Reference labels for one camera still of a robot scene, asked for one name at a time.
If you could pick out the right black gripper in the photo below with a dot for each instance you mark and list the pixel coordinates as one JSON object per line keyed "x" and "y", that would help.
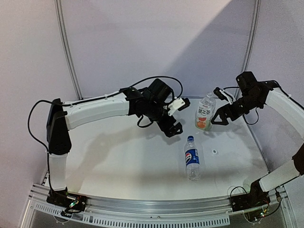
{"x": 222, "y": 112}

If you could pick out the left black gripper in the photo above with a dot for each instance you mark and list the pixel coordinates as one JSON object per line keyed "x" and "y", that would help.
{"x": 165, "y": 128}

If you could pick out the clear tea bottle white label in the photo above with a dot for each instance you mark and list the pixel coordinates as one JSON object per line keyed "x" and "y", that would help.
{"x": 205, "y": 112}

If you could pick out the blue pepsi bottle cap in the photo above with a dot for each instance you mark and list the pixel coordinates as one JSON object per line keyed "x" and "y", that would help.
{"x": 190, "y": 138}

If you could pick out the clear pepsi bottle blue label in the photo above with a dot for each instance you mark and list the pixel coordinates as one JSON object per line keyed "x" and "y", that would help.
{"x": 192, "y": 161}

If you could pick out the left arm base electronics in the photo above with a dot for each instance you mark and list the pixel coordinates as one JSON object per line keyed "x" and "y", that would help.
{"x": 66, "y": 200}

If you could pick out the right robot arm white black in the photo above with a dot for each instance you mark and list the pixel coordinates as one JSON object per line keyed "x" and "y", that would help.
{"x": 257, "y": 94}

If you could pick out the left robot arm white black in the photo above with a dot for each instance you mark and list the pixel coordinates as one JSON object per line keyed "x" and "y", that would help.
{"x": 157, "y": 102}

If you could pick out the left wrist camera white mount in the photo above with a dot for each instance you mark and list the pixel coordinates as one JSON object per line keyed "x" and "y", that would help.
{"x": 177, "y": 105}

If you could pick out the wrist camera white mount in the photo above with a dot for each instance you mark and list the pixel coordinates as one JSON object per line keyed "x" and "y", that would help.
{"x": 177, "y": 105}
{"x": 223, "y": 95}

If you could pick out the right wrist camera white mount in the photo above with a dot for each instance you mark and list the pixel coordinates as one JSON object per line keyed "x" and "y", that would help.
{"x": 223, "y": 95}

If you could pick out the aluminium front rail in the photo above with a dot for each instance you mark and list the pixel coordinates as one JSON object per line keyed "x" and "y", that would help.
{"x": 98, "y": 212}

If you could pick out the right wall metal post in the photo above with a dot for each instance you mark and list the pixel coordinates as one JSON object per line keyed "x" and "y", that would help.
{"x": 252, "y": 34}

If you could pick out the wall metal post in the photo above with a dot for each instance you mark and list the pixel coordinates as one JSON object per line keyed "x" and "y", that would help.
{"x": 252, "y": 34}
{"x": 66, "y": 48}

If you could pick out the left wall metal post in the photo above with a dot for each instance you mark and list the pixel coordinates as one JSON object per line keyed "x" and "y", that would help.
{"x": 66, "y": 48}

